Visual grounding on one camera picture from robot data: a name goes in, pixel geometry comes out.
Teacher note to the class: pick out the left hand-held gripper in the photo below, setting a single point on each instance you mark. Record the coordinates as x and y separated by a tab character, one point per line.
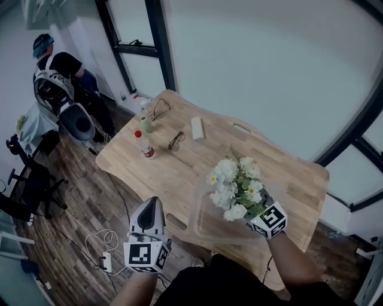
140	254

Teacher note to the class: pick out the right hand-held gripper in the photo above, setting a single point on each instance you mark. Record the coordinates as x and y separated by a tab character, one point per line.
270	221

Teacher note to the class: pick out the white flowers bouquet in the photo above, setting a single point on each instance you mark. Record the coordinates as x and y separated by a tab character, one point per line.
227	179

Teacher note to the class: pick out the clear plastic tray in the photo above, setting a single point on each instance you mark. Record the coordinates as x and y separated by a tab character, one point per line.
209	227

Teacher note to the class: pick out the person's right forearm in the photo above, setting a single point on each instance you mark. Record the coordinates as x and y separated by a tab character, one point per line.
294	263

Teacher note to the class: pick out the person's left forearm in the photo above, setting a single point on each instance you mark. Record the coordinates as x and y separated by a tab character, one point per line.
137	288

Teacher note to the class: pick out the person's white shoe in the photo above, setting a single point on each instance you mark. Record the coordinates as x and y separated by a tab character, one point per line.
199	262

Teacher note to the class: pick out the red cap plastic bottle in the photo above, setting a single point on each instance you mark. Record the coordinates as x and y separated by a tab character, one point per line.
146	148

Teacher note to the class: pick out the small clear plastic bottle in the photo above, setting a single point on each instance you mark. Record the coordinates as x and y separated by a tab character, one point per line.
334	235

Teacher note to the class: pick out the pale green cylinder bottle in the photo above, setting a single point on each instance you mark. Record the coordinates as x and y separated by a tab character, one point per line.
146	125

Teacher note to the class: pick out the person's black clothing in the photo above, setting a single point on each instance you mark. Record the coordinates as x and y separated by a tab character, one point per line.
227	287

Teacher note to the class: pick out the white rectangular case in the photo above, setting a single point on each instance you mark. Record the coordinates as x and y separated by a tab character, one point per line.
197	129

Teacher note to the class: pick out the clear bottle white cap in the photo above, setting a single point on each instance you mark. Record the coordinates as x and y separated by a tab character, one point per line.
145	107

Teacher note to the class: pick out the black office chair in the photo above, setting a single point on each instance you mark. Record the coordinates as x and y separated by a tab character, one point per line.
33	185

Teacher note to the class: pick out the grey shell seat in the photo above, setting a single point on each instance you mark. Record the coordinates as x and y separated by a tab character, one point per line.
76	122

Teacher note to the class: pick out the small red object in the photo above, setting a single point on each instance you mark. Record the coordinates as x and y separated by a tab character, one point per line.
136	96

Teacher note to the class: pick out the white desk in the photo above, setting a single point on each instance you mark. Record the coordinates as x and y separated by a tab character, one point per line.
374	269

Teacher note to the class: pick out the pale cloth covered table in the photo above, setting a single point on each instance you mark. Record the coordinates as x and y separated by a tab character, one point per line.
36	122

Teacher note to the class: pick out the blue chair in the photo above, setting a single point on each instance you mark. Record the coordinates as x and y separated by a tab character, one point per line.
89	80

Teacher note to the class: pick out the brown frame eyeglasses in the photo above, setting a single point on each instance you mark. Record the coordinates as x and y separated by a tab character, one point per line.
176	142

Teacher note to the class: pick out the black window frame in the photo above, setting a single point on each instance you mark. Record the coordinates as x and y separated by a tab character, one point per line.
359	131
164	45

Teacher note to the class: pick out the thin black frame eyeglasses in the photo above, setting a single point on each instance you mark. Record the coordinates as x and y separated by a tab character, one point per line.
163	103

